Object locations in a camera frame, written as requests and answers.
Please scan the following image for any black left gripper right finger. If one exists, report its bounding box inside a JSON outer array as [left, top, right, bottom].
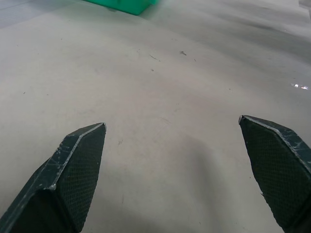
[[238, 115, 311, 233]]

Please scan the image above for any green plastic box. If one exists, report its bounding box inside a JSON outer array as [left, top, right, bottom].
[[81, 0, 159, 16]]

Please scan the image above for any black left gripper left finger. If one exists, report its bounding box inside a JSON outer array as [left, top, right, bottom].
[[0, 122, 107, 233]]

